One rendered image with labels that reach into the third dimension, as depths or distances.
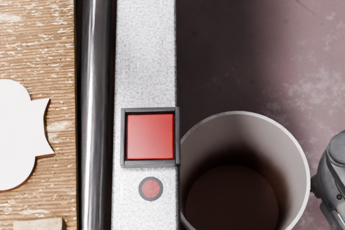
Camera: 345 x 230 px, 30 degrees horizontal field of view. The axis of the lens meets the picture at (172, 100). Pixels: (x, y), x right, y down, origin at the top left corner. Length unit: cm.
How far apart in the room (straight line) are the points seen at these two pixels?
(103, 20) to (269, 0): 111
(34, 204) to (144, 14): 30
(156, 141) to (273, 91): 105
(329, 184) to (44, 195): 86
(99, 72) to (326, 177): 80
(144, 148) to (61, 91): 13
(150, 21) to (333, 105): 103
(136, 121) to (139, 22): 15
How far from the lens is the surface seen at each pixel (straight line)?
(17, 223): 79
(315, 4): 197
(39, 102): 84
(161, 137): 82
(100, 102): 86
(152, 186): 82
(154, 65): 87
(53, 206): 81
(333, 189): 153
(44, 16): 90
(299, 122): 182
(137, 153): 82
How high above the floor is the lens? 171
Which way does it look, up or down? 70 degrees down
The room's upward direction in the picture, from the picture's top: 8 degrees counter-clockwise
